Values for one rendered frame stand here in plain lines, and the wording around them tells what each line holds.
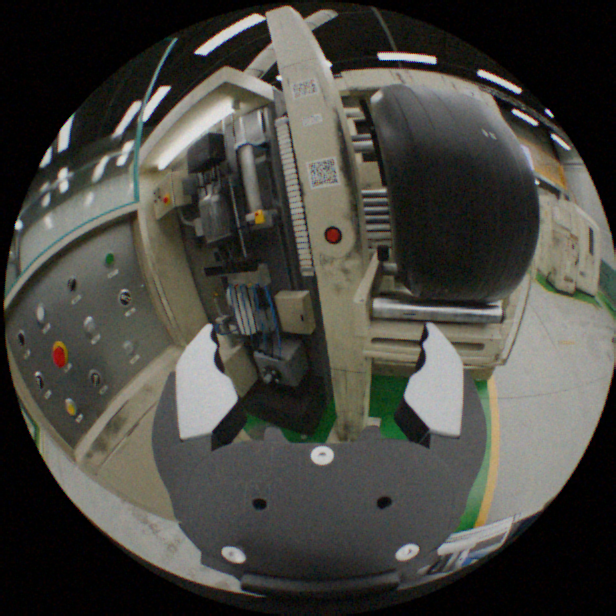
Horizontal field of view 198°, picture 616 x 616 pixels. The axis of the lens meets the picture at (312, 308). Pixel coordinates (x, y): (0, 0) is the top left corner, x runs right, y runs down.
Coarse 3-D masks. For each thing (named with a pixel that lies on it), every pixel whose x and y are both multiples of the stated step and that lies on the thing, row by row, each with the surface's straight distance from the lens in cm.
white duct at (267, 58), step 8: (312, 16) 171; (320, 16) 171; (328, 16) 175; (312, 24) 162; (320, 24) 169; (272, 48) 141; (264, 56) 137; (272, 56) 138; (256, 64) 135; (264, 64) 135; (272, 64) 140; (248, 72) 132; (256, 72) 132; (264, 72) 135
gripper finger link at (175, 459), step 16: (160, 400) 9; (176, 400) 9; (160, 416) 9; (176, 416) 8; (160, 432) 8; (176, 432) 8; (160, 448) 8; (176, 448) 8; (192, 448) 7; (208, 448) 7; (160, 464) 8; (176, 464) 7; (192, 464) 7; (176, 480) 7; (176, 496) 7; (176, 512) 7
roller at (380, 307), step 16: (384, 304) 46; (400, 304) 46; (416, 304) 46; (432, 304) 46; (448, 304) 47; (464, 304) 49; (480, 304) 51; (432, 320) 48; (448, 320) 48; (464, 320) 49; (480, 320) 50; (496, 320) 52
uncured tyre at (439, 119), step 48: (384, 96) 40; (432, 96) 39; (384, 144) 33; (432, 144) 29; (480, 144) 32; (432, 192) 28; (480, 192) 30; (528, 192) 35; (432, 240) 30; (480, 240) 31; (528, 240) 36; (432, 288) 38; (480, 288) 39
